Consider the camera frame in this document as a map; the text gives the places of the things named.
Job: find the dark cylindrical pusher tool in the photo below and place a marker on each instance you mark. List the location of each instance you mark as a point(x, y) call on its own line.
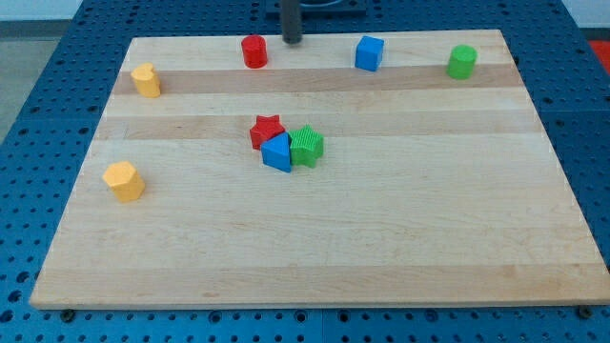
point(291, 21)

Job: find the red cylinder block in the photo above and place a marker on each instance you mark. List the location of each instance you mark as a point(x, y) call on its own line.
point(254, 51)

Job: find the red star block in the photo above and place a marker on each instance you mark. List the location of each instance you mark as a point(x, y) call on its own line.
point(264, 129)

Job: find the green cylinder block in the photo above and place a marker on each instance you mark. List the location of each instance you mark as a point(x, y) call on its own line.
point(462, 61)

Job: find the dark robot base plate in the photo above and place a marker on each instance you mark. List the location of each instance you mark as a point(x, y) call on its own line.
point(320, 8)

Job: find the yellow heart block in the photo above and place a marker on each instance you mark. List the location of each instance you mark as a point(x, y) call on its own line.
point(146, 80)

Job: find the green star block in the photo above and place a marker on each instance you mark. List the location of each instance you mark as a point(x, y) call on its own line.
point(306, 146)

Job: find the wooden board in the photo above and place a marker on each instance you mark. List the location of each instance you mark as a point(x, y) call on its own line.
point(431, 191)

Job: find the blue cube block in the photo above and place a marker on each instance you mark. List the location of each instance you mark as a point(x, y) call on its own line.
point(369, 53)

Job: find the yellow hexagon block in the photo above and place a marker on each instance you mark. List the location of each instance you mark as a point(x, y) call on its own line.
point(124, 181)

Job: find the blue triangle block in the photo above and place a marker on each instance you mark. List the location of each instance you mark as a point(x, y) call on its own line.
point(276, 152)

